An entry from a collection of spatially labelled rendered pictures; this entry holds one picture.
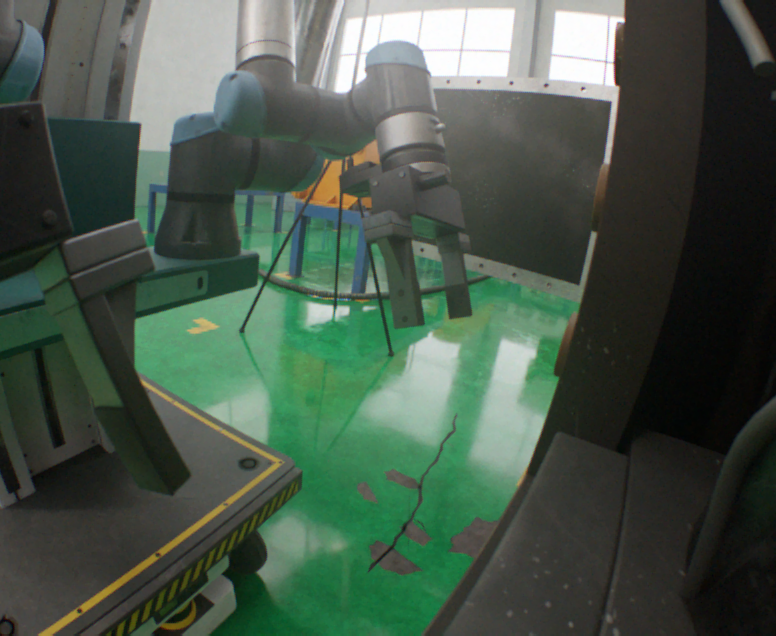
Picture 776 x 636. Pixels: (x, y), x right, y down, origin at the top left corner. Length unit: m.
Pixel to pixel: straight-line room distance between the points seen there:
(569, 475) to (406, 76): 0.42
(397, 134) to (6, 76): 0.36
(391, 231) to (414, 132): 0.13
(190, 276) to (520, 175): 0.84
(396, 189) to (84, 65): 0.58
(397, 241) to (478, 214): 0.81
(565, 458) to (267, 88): 0.44
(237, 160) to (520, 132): 0.75
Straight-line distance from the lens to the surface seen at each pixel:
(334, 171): 3.50
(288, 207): 9.78
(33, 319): 0.51
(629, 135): 0.20
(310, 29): 0.73
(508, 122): 1.18
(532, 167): 1.13
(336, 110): 0.53
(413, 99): 0.47
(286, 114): 0.49
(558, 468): 0.19
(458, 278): 0.50
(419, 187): 0.41
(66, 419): 0.88
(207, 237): 0.66
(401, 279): 0.38
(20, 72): 0.35
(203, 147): 0.66
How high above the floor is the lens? 0.86
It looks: 18 degrees down
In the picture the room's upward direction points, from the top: 9 degrees clockwise
